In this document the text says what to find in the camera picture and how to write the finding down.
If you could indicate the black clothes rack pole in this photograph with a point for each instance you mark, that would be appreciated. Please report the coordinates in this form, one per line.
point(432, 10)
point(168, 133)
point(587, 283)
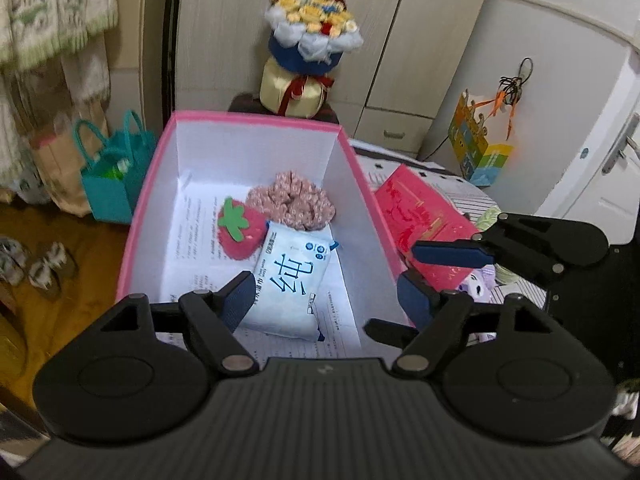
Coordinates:
point(172, 45)

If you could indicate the beige wardrobe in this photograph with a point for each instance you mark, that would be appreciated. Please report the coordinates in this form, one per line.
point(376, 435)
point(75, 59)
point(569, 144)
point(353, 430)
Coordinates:
point(380, 35)

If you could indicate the colourful gift bag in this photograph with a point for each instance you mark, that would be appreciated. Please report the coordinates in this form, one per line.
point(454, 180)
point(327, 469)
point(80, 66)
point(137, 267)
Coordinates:
point(475, 145)

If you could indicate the teal woven bag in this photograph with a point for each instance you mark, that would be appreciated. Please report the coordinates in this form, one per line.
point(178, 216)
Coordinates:
point(110, 195)

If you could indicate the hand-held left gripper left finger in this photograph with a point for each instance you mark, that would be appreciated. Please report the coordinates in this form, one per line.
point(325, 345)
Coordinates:
point(241, 300)

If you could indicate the white blue tissue pack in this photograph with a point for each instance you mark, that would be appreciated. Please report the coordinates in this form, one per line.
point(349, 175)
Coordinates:
point(285, 280)

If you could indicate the pale green roll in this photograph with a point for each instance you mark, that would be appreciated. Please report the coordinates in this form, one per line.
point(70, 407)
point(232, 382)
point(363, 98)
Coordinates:
point(488, 219)

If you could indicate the flower bouquet with blue wrap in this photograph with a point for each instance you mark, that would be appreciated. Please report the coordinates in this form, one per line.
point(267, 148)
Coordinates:
point(310, 35)

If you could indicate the brown paper bag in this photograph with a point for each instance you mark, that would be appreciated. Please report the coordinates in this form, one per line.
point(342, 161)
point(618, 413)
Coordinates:
point(55, 165)

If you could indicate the cream knitted cardigan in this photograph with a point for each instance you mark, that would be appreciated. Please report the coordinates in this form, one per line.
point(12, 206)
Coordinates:
point(50, 5)

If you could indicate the red envelope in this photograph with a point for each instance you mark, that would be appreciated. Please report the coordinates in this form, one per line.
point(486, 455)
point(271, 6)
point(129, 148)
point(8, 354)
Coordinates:
point(415, 210)

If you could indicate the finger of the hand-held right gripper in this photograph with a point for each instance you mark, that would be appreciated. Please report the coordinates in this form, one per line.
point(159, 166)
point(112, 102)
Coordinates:
point(390, 331)
point(450, 253)

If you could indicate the printed paper sheet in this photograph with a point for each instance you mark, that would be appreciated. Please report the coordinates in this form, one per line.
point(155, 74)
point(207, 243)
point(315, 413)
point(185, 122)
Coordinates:
point(200, 255)

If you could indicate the purple plush toy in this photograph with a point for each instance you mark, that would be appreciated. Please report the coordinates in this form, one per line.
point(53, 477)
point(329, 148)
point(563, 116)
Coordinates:
point(480, 280)

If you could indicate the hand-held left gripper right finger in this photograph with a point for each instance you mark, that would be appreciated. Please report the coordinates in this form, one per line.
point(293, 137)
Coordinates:
point(414, 297)

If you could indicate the pink floral scrunchie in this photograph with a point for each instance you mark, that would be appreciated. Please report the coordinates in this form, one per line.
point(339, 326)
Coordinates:
point(295, 200)

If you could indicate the white door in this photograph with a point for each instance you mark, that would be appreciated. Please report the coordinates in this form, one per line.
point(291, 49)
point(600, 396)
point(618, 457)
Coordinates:
point(590, 135)

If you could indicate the pink cardboard box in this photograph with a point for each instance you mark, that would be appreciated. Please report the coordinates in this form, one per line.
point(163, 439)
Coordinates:
point(300, 155)

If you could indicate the red strawberry plush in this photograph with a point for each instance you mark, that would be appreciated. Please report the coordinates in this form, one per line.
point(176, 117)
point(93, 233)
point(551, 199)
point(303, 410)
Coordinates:
point(245, 240)

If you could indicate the patterned slipper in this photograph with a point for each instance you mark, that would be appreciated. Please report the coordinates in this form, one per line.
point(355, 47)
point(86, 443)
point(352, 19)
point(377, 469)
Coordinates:
point(52, 267)
point(10, 262)

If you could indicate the dark stool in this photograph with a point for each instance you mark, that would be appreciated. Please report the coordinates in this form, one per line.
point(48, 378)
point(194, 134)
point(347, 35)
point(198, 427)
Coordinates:
point(245, 102)

